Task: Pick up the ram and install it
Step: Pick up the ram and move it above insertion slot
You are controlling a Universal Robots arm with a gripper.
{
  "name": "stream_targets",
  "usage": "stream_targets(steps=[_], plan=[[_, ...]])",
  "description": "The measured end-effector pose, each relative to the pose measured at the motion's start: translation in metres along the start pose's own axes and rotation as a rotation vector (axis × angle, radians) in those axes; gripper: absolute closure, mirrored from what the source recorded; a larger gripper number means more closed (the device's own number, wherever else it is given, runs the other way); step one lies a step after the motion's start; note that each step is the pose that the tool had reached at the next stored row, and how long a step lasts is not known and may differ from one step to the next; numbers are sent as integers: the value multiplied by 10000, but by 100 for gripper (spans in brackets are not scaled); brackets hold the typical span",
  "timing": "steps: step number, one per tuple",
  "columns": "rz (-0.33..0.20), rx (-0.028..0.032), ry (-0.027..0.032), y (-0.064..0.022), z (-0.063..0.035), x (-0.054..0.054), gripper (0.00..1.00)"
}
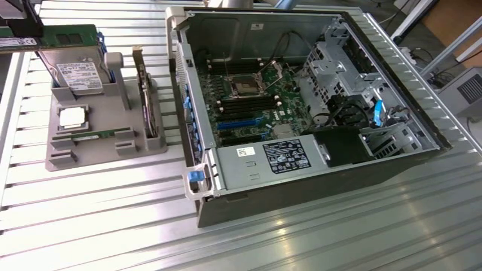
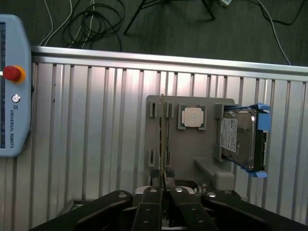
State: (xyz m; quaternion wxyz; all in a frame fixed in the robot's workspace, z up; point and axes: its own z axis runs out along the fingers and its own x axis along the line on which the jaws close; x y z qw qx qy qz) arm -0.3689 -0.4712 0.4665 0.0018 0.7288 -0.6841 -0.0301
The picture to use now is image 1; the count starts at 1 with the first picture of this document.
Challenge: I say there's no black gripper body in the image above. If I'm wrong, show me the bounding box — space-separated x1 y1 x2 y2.
0 0 27 20

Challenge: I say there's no green RAM stick white label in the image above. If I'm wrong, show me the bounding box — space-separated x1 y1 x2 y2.
0 24 99 53

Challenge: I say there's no black RAM slot bank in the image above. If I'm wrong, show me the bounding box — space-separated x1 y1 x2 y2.
206 58 262 76
217 94 284 115

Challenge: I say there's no silver hard disk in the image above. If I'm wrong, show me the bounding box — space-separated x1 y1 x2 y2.
37 46 110 96

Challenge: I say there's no silver CPU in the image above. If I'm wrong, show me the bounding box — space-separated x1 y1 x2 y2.
59 107 91 128

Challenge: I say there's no graphics card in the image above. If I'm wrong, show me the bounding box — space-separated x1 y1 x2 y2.
133 46 161 139

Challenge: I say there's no grey parts rack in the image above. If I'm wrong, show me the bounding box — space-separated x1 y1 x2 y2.
45 51 169 172

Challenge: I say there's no thin locking lever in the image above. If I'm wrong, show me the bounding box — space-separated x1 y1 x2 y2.
222 51 233 83

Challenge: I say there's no CPU socket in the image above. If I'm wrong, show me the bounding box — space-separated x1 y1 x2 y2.
224 74 266 99

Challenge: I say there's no blue expansion slot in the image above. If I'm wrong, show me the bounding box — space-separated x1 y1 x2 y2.
216 118 262 131

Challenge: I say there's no metal socket cover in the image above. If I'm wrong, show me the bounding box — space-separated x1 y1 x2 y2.
256 60 285 86

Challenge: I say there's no black expansion slot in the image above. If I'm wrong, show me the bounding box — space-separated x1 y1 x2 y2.
218 130 266 144

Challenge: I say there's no green motherboard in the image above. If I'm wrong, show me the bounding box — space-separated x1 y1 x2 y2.
198 64 314 148

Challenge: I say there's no silver chipset heatsink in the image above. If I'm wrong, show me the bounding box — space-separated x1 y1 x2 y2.
273 124 296 139

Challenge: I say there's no grey power supply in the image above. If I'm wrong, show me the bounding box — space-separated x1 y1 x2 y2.
216 133 333 190

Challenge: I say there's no metal disk bay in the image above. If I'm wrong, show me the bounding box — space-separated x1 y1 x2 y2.
300 41 382 114

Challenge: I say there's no black open PC case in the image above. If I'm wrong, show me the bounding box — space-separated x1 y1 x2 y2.
166 6 455 229

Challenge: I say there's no black plastic shroud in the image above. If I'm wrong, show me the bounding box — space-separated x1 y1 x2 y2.
312 125 373 169

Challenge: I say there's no white power strip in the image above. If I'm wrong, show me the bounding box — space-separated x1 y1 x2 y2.
398 46 422 64

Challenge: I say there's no wooden desk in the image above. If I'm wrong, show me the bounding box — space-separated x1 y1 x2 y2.
390 0 482 59

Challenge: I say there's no grey computer box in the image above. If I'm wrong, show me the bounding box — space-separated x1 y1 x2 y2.
439 65 482 117

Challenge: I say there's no blue disk bracket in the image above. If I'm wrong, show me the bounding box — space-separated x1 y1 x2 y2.
95 30 117 85

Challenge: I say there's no black wire loop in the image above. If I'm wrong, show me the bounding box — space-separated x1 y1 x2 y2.
274 30 314 62

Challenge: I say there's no black wire bundle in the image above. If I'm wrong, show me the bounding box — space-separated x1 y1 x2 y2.
314 95 374 126

